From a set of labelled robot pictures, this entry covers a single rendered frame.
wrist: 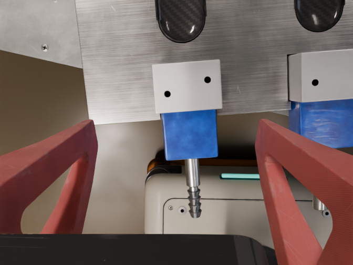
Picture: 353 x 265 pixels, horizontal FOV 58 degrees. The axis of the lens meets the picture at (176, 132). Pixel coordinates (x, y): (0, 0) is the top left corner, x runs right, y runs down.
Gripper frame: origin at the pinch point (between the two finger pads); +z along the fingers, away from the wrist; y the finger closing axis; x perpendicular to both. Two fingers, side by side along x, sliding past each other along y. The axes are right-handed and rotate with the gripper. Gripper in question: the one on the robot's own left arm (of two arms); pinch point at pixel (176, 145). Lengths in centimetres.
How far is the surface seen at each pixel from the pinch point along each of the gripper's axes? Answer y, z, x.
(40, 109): 48, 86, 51
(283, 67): -8.7, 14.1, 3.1
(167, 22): 0.7, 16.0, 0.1
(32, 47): 13.9, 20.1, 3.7
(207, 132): -2.5, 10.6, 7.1
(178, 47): -0.2, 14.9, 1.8
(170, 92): 0.5, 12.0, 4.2
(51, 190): 46, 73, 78
